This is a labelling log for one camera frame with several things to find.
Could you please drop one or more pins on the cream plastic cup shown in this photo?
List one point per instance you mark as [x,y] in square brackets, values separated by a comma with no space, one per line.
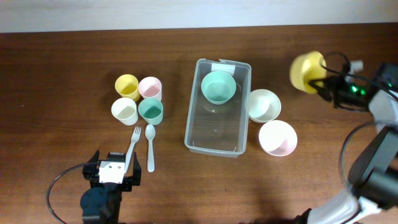
[125,110]

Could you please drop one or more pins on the yellow plastic cup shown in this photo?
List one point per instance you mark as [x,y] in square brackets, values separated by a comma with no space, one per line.
[127,86]

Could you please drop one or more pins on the green plastic cup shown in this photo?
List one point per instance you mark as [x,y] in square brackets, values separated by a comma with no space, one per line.
[151,110]

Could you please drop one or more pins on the white plastic fork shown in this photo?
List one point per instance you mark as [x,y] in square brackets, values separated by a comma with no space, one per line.
[134,139]

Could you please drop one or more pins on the white plastic bowl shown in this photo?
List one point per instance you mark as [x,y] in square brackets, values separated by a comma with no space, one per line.
[263,106]

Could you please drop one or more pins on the pink plastic cup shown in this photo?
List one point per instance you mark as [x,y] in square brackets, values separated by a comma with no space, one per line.
[150,87]

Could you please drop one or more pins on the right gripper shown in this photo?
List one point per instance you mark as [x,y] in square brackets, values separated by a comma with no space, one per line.
[332,84]

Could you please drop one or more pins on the clear plastic container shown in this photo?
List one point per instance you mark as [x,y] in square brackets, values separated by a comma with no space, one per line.
[219,130]

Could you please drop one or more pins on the pink plastic bowl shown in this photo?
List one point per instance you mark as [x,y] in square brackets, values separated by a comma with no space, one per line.
[278,138]

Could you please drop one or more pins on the yellow plastic bowl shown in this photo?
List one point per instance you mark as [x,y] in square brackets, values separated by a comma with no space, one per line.
[307,67]

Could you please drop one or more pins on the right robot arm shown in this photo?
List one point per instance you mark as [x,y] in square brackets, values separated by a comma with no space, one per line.
[370,186]

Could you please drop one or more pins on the white plastic spoon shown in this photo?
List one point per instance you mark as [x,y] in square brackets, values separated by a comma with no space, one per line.
[150,135]

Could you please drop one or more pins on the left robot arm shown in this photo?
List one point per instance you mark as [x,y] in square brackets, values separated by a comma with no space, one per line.
[101,203]

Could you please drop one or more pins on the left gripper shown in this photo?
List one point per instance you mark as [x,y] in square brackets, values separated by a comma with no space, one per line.
[89,170]

